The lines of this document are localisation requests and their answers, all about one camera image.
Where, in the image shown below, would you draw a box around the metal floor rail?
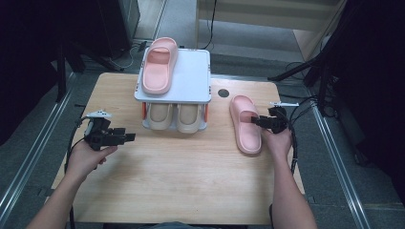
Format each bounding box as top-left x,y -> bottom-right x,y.
0,72 -> 78,220
309,100 -> 373,229

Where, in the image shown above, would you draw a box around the dark curtain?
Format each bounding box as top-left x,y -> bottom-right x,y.
329,0 -> 405,206

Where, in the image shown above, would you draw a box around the black metal stand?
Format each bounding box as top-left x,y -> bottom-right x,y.
53,39 -> 126,103

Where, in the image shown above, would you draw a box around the cream perforated clog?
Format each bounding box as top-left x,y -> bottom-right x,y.
175,102 -> 204,135
146,102 -> 175,131

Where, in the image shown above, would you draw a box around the person's right hand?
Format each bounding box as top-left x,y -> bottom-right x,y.
261,126 -> 294,164

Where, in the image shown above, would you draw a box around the left hand-held gripper black cable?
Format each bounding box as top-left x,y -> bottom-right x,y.
63,115 -> 94,229

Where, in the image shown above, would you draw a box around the person's left hand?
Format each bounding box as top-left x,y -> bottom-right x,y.
64,140 -> 119,183

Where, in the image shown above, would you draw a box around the white two-tier shoe rack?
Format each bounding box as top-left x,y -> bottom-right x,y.
134,46 -> 213,133

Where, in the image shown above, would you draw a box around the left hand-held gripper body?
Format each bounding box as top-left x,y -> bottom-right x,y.
82,109 -> 128,152

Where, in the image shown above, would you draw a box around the black tripod stand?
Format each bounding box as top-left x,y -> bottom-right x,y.
266,0 -> 354,117

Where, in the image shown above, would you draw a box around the white floor cable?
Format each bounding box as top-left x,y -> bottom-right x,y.
109,47 -> 141,70

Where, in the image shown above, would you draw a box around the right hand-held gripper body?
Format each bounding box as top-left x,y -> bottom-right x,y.
265,100 -> 301,135

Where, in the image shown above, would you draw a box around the light wooden cabinet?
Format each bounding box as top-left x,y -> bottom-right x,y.
193,0 -> 349,62

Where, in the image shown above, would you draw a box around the black hanging cable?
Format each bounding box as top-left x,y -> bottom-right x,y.
198,0 -> 218,51

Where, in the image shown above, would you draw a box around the pink slide slipper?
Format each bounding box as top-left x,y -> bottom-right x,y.
140,36 -> 180,95
229,94 -> 264,156

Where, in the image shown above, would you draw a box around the hand-held gripper black cable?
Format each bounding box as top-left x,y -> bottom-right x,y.
277,106 -> 299,177
63,115 -> 94,229

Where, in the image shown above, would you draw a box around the right hand-held gripper black cable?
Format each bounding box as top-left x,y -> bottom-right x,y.
277,106 -> 299,177

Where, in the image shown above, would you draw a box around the black floor cables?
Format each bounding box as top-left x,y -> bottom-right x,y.
278,61 -> 321,131

